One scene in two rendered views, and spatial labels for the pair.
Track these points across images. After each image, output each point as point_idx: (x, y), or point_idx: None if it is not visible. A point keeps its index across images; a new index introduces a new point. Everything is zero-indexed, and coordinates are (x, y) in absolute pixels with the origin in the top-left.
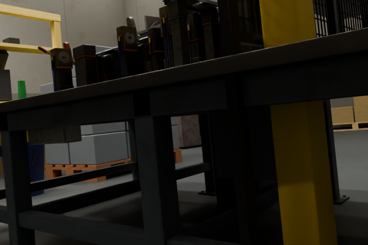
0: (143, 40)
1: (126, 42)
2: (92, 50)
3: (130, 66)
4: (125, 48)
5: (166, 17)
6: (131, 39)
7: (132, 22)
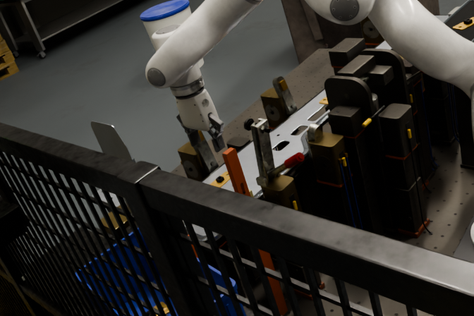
0: (317, 104)
1: (269, 118)
2: (342, 58)
3: (282, 149)
4: (269, 125)
5: (181, 163)
6: (274, 115)
7: (276, 89)
